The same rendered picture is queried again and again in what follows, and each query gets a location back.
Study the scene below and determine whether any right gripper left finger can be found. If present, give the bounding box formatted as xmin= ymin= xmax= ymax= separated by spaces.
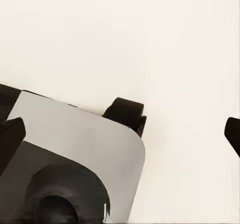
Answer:
xmin=0 ymin=117 xmax=26 ymax=177

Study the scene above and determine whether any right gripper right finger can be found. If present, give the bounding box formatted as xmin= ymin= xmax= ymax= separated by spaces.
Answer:
xmin=224 ymin=117 xmax=240 ymax=157

